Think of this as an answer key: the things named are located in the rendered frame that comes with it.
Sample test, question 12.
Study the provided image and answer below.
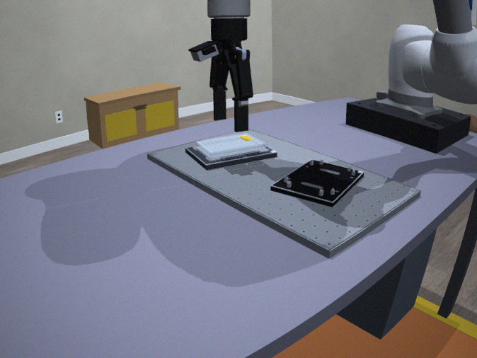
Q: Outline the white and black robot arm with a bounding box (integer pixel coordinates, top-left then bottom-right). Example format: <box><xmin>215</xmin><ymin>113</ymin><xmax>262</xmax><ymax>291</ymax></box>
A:
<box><xmin>189</xmin><ymin>0</ymin><xmax>477</xmax><ymax>119</ymax></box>

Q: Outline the black rectangular frame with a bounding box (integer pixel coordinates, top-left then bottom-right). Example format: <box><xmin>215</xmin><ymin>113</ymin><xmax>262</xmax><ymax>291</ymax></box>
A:
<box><xmin>270</xmin><ymin>159</ymin><xmax>364</xmax><ymax>207</ymax></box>

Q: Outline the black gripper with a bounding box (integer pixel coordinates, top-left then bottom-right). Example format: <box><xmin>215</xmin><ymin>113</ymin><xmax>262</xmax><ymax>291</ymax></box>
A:
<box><xmin>209</xmin><ymin>18</ymin><xmax>253</xmax><ymax>132</ymax></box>

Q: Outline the dark grey rectangular frame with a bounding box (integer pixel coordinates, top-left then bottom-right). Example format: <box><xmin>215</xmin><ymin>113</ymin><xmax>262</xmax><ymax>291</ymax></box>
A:
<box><xmin>185</xmin><ymin>146</ymin><xmax>277</xmax><ymax>170</ymax></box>

